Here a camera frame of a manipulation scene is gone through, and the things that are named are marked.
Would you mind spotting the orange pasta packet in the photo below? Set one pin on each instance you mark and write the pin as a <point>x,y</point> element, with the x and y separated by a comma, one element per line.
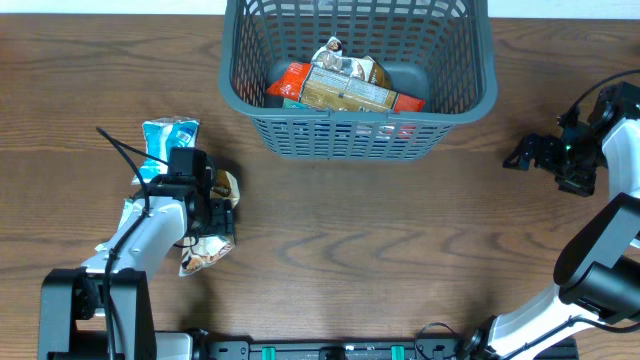
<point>324,89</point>

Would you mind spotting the teal white snack packet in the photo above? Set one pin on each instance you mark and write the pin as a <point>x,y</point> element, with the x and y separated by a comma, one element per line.
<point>128,208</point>

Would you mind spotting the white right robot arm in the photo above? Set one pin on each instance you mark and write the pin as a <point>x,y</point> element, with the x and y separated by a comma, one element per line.
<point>595,285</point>

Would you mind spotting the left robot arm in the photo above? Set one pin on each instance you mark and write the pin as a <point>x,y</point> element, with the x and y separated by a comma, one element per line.
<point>102,309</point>

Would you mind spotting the blue white snack bag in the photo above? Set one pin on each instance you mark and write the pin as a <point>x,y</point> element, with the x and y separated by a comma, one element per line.
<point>161,135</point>

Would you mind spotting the tan brown snack bag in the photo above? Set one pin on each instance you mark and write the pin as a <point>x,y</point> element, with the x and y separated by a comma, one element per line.
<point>207,248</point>

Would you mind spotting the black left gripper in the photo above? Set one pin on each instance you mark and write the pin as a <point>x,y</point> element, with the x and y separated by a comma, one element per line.
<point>223,214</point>

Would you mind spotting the colourful tissue multipack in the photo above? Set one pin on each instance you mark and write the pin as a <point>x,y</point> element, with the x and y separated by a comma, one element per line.
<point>292,104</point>

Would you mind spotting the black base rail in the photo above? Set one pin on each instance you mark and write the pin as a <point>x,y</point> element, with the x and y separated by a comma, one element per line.
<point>428,348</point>

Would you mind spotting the grey plastic basket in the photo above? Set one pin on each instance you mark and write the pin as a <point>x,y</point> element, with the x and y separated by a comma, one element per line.
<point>439,51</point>

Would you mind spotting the beige brown cookie bag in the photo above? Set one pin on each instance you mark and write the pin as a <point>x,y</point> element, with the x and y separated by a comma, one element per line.
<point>330,57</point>

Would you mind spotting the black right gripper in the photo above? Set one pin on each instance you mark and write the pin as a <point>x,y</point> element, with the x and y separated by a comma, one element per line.
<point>583,183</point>

